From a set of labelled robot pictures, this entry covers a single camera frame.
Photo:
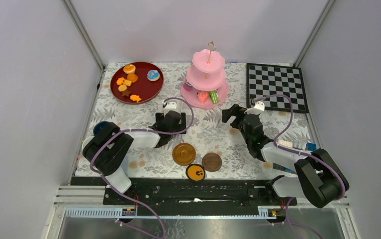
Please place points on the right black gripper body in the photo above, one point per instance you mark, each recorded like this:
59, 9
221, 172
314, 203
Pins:
244, 135

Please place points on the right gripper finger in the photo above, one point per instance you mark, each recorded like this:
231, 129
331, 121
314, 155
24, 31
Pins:
227, 114
239, 113

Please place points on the dark red round tray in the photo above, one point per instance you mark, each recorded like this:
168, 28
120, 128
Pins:
147, 90

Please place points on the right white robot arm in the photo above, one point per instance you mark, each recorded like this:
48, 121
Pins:
318, 179

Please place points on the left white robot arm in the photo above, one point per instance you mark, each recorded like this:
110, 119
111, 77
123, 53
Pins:
108, 160

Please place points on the green layered cake slice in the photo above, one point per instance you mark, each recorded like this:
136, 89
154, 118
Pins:
214, 96

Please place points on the light brown wooden coaster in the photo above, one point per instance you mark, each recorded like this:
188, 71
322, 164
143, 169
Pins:
184, 154

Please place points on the beige toy brick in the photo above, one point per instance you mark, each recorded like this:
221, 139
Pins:
284, 143

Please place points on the floral tablecloth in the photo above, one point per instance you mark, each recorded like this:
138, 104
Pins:
208, 134

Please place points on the purple cake slice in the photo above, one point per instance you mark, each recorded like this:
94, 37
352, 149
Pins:
187, 86

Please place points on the black white chessboard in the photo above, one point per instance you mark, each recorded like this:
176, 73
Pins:
265, 80

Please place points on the pink three-tier cake stand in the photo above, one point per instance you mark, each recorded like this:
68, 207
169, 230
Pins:
206, 73

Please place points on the dark brown wooden coaster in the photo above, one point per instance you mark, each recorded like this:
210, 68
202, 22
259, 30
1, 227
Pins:
212, 162

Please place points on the blue frosted donut toy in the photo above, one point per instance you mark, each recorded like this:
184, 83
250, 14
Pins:
153, 75

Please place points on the dark grey brick baseplate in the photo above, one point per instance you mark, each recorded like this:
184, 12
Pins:
299, 146

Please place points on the brown star cookie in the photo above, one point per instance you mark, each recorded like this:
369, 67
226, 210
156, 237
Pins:
125, 93

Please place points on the orange face black coaster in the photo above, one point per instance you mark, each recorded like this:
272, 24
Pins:
195, 172

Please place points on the orange round cookie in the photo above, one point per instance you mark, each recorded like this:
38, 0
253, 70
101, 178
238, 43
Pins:
132, 77

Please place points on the blue toy brick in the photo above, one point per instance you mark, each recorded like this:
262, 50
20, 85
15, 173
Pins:
311, 147

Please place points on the orange flower cookie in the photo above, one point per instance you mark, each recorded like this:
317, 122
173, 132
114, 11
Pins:
120, 81

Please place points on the orange pancake stack toy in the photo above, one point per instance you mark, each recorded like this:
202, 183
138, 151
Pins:
129, 69

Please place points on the dark blue mug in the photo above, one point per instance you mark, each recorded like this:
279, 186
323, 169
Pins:
99, 126

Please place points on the white pink mug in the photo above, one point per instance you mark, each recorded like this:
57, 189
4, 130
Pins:
85, 142

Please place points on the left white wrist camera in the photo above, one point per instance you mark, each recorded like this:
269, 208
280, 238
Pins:
170, 106

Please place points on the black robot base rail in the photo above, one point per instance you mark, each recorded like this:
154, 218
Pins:
183, 197

